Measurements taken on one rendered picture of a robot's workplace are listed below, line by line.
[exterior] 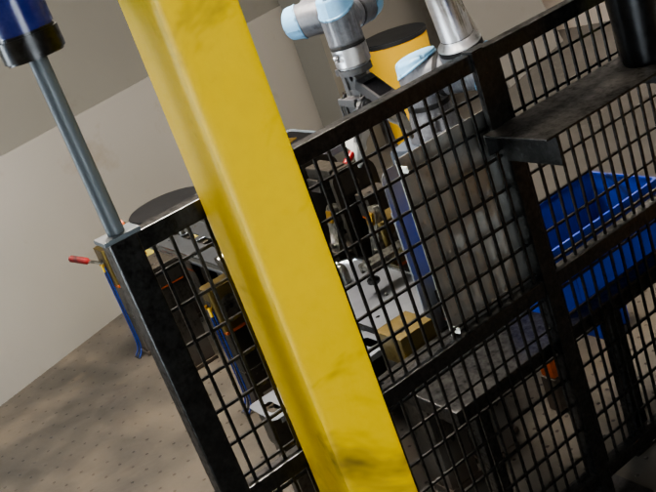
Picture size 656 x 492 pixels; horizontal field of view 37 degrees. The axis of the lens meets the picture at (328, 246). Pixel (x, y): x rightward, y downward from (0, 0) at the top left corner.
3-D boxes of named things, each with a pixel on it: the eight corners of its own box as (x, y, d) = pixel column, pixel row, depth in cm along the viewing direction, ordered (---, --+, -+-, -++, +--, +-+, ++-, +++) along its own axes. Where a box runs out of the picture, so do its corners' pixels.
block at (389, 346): (428, 483, 196) (373, 330, 183) (457, 461, 200) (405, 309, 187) (454, 497, 190) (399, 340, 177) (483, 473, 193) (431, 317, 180)
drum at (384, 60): (380, 152, 641) (347, 52, 616) (410, 126, 672) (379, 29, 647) (438, 145, 615) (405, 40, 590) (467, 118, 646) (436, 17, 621)
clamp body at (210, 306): (237, 412, 248) (186, 293, 236) (275, 388, 254) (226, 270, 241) (250, 419, 243) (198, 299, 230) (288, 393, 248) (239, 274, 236)
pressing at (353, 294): (126, 246, 304) (124, 242, 304) (186, 214, 314) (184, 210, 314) (394, 346, 191) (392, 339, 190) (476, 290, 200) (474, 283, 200)
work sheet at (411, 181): (452, 340, 153) (393, 160, 142) (550, 271, 163) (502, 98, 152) (461, 343, 151) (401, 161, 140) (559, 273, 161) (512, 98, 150)
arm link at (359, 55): (372, 38, 200) (342, 53, 196) (379, 59, 202) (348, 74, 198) (351, 39, 206) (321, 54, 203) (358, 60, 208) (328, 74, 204)
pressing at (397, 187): (430, 334, 188) (377, 173, 175) (473, 305, 193) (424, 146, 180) (432, 335, 187) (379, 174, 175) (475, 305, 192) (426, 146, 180)
